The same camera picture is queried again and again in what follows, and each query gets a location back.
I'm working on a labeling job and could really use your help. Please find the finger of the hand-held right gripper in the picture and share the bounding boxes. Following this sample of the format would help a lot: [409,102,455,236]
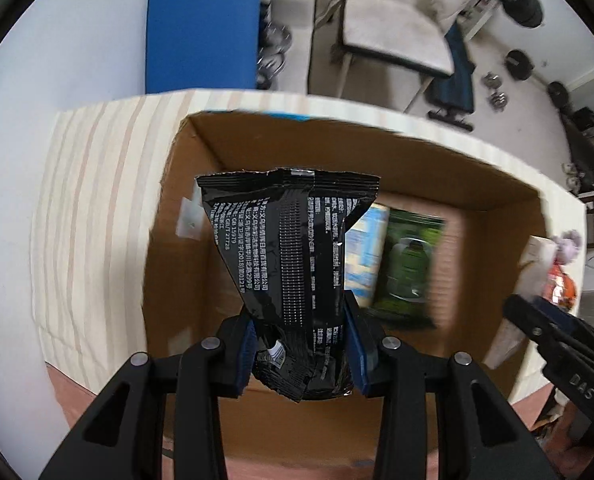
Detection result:
[503,294,594,361]

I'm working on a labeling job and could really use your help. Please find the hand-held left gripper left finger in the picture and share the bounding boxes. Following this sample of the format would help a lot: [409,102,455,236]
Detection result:
[40,312,258,480]

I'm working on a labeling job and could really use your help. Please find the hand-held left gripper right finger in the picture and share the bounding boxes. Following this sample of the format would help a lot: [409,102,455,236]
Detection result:
[343,304,558,480]

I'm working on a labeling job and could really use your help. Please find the black wet wipes packet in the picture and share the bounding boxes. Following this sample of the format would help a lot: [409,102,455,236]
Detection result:
[195,167,382,403]

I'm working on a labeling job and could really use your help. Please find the brown cardboard box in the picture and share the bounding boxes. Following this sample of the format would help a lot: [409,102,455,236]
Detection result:
[144,109,552,467]

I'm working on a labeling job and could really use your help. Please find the orange packet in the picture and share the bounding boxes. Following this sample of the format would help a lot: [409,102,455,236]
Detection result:
[542,265,578,313]

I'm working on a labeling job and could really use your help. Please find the purple plush toy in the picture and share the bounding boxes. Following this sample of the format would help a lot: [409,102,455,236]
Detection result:
[551,229,585,266]

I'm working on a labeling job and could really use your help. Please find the blue and white packet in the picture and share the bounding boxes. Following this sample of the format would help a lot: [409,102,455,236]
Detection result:
[344,204,391,307]

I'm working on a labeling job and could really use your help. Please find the green packet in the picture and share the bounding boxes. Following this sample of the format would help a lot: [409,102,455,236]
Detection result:
[367,208,448,332]

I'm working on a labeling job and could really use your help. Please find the striped beige bed cover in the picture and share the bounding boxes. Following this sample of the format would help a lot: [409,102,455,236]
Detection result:
[34,88,590,407]

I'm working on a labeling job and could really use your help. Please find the black weight plate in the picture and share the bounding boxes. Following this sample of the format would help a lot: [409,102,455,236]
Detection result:
[505,49,536,82]
[513,0,546,29]
[547,81,574,112]

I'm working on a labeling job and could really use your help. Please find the small chrome dumbbells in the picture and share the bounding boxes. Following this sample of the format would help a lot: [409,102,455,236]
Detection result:
[482,72,512,112]

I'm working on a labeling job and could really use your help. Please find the dark blue weight bench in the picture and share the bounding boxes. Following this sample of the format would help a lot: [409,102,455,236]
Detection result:
[428,25,478,132]

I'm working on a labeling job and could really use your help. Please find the beige chair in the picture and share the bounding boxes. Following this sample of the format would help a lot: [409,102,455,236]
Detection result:
[313,0,458,111]

